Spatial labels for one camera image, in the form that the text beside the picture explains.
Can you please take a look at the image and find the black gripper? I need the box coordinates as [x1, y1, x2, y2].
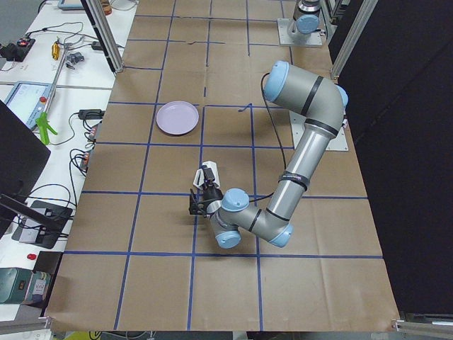
[188, 179, 223, 217]

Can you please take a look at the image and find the lilac plate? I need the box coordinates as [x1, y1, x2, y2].
[156, 101, 199, 135]

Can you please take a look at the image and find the brown paper table cover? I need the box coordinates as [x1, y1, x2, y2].
[47, 1, 398, 332]

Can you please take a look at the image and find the black power adapter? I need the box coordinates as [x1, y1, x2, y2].
[78, 109, 105, 120]

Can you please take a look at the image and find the green-tipped reacher grabber stick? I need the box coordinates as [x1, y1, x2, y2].
[35, 43, 70, 145]

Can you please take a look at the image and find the black monitor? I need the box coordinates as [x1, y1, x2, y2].
[0, 99, 52, 242]

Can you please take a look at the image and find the teach pendant tablet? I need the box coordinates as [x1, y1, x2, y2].
[5, 81, 51, 130]

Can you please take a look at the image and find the green box device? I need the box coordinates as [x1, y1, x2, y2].
[1, 267, 51, 305]

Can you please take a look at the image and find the yellow tool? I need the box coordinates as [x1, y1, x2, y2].
[51, 41, 60, 60]

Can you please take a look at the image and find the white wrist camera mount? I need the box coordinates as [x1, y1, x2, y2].
[193, 161, 220, 189]

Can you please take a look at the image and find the aluminium frame post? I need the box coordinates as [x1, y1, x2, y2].
[81, 0, 124, 74]

